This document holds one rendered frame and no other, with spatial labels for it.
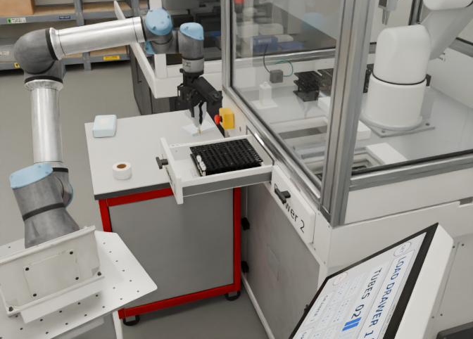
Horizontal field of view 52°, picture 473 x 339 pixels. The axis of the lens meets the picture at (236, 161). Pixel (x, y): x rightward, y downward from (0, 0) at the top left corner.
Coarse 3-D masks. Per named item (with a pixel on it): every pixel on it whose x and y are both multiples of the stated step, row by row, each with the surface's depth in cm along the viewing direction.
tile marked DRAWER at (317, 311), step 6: (330, 294) 100; (318, 300) 102; (324, 300) 99; (318, 306) 99; (324, 306) 97; (312, 312) 99; (318, 312) 96; (312, 318) 96; (318, 318) 94; (306, 324) 96
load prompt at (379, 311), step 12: (408, 252) 88; (396, 264) 88; (408, 264) 84; (396, 276) 84; (384, 288) 83; (396, 288) 80; (384, 300) 79; (372, 312) 79; (384, 312) 76; (372, 324) 75; (360, 336) 75; (372, 336) 72
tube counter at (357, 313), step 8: (360, 304) 85; (368, 304) 83; (352, 312) 85; (360, 312) 82; (352, 320) 82; (360, 320) 80; (344, 328) 81; (352, 328) 79; (344, 336) 79; (352, 336) 77
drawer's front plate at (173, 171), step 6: (162, 138) 178; (162, 144) 174; (162, 150) 177; (168, 150) 170; (168, 156) 166; (168, 162) 166; (174, 162) 163; (168, 168) 168; (174, 168) 159; (174, 174) 158; (180, 174) 156; (174, 180) 160; (180, 180) 156; (174, 186) 162; (180, 186) 157; (174, 192) 165; (180, 192) 158; (180, 198) 159
